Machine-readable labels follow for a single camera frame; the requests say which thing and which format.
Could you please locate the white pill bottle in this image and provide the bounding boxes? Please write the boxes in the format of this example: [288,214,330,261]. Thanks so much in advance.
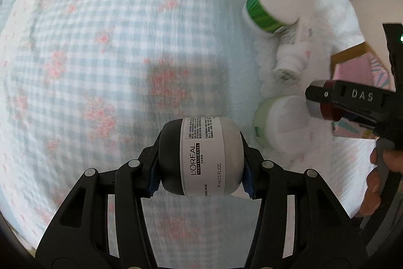
[273,18,313,85]

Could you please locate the pale green white jar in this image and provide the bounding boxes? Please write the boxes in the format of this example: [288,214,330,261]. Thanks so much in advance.
[253,96,311,156]

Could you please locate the green white lidded jar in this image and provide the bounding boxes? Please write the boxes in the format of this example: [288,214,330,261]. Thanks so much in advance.
[242,0,313,39]

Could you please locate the grey L'Oreal jar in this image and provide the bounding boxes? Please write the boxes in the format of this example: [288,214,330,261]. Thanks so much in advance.
[158,116,245,197]

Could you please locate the dark red lidded tin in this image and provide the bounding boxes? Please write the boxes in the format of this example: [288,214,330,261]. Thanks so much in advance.
[307,104,342,122]

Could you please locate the person's right hand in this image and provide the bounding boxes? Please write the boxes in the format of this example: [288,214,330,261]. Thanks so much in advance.
[358,148,403,217]

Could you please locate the pink teal cardboard box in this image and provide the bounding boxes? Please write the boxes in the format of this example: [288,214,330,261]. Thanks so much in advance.
[331,42,390,139]

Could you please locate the blue checkered floral blanket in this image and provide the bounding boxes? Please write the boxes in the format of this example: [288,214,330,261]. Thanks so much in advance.
[1,0,364,248]

